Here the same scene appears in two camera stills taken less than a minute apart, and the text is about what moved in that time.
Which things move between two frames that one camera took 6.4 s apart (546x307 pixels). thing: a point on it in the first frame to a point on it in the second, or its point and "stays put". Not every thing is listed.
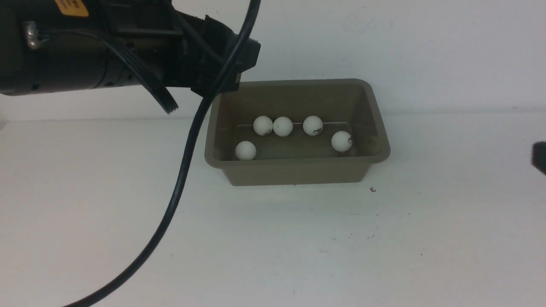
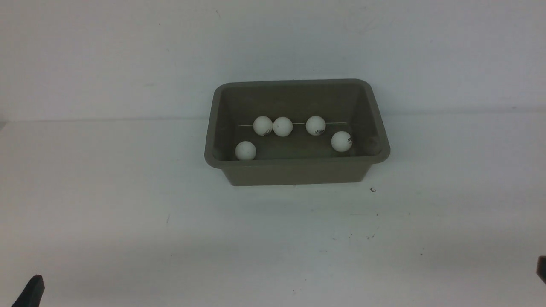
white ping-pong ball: (283, 126) stays put
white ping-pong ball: (312, 125) stays put
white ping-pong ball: (262, 125) stays put
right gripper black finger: (538, 156) to (541, 271)
